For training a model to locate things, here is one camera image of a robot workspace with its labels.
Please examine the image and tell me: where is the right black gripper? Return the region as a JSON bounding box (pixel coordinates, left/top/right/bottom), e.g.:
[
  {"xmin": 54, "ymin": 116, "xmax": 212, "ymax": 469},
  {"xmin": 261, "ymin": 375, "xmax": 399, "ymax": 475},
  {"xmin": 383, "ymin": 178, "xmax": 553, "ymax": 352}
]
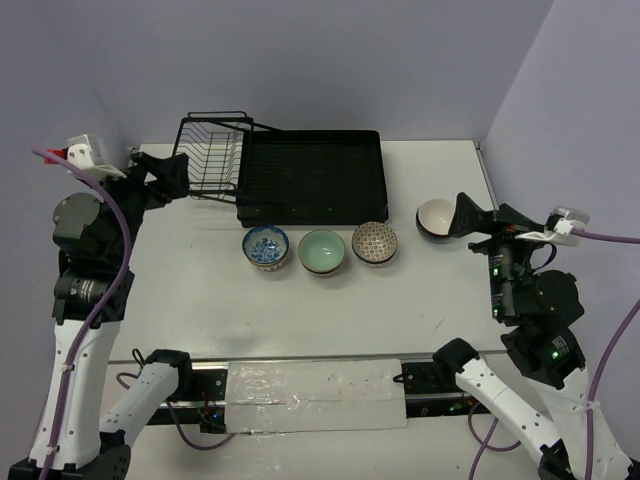
[{"xmin": 446, "ymin": 188, "xmax": 549, "ymax": 317}]

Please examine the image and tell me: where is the red bowl white inside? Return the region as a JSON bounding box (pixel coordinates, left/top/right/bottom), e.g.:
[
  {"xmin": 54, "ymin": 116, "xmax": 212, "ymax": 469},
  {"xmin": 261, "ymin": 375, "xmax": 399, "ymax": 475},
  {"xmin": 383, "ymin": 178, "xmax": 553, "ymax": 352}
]
[{"xmin": 415, "ymin": 199, "xmax": 455, "ymax": 239}]

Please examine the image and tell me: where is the brown patterned white bowl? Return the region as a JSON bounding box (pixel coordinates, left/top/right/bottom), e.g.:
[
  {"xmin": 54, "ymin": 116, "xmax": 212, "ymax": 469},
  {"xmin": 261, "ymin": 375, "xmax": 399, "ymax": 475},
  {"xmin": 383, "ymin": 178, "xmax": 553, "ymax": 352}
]
[{"xmin": 351, "ymin": 221, "xmax": 398, "ymax": 267}]

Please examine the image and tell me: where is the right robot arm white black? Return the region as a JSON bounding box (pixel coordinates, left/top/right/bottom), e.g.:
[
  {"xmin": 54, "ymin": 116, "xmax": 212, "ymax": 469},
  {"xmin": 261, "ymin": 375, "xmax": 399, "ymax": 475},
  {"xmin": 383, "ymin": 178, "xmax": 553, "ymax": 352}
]
[{"xmin": 433, "ymin": 193, "xmax": 639, "ymax": 479}]

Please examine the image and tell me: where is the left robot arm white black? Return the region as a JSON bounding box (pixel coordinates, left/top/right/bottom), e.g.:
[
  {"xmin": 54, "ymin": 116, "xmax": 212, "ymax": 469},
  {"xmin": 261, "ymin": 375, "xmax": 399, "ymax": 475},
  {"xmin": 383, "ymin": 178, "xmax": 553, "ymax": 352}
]
[{"xmin": 8, "ymin": 152, "xmax": 196, "ymax": 479}]

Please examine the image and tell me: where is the blue floral white bowl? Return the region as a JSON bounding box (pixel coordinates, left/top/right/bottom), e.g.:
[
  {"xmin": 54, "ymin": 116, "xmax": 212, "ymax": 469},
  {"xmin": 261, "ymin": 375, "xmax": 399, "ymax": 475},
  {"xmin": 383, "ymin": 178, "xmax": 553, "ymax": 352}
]
[{"xmin": 242, "ymin": 225, "xmax": 290, "ymax": 272}]

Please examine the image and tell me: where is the black plastic drain tray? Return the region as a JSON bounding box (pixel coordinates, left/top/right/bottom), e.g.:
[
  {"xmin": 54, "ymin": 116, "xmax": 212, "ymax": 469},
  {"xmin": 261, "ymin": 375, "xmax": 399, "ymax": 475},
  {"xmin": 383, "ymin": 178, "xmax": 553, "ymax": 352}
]
[{"xmin": 235, "ymin": 130, "xmax": 389, "ymax": 228}]

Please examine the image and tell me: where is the celadon green bowl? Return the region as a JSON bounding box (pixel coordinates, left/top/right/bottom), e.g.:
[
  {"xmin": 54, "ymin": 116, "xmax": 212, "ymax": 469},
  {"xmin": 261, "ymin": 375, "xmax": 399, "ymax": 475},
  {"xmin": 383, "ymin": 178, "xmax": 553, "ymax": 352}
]
[{"xmin": 297, "ymin": 229, "xmax": 346, "ymax": 275}]

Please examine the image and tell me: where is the white taped cover sheet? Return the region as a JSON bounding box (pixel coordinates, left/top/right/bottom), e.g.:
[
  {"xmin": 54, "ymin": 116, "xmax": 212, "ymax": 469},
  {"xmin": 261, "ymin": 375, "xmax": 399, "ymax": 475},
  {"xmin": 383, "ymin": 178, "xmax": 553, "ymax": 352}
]
[{"xmin": 225, "ymin": 359, "xmax": 407, "ymax": 434}]

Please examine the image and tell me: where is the black wire dish rack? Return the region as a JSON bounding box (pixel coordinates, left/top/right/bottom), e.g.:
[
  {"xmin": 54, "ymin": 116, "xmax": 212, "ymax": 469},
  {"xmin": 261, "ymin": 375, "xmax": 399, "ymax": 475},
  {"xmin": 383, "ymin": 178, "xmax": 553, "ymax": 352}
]
[{"xmin": 173, "ymin": 110, "xmax": 274, "ymax": 204}]

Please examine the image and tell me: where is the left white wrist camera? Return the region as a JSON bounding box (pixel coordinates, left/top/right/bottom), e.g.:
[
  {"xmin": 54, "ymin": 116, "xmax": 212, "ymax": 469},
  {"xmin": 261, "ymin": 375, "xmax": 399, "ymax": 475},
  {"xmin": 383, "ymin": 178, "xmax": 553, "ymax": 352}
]
[{"xmin": 46, "ymin": 134, "xmax": 126, "ymax": 182}]

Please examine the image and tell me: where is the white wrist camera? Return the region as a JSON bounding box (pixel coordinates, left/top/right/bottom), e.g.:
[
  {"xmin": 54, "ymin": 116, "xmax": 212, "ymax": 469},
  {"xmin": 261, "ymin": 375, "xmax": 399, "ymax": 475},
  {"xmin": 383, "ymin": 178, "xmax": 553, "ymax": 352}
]
[
  {"xmin": 46, "ymin": 134, "xmax": 126, "ymax": 182},
  {"xmin": 515, "ymin": 207, "xmax": 590, "ymax": 247}
]

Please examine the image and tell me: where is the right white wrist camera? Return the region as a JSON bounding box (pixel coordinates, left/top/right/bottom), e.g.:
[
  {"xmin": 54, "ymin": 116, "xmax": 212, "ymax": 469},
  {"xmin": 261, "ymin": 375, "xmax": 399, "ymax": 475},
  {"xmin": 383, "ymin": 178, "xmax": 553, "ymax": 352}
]
[{"xmin": 515, "ymin": 207, "xmax": 590, "ymax": 247}]

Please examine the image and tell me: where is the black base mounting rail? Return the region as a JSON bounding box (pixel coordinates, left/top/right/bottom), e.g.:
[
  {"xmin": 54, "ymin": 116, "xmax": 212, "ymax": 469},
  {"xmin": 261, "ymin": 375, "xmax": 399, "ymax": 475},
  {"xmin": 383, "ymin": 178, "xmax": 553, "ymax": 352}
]
[{"xmin": 148, "ymin": 361, "xmax": 488, "ymax": 434}]

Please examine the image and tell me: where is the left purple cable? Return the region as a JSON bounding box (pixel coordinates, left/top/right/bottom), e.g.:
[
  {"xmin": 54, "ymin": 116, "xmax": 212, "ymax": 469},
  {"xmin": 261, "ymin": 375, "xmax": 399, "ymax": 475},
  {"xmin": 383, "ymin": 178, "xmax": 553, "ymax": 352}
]
[{"xmin": 31, "ymin": 147, "xmax": 133, "ymax": 480}]

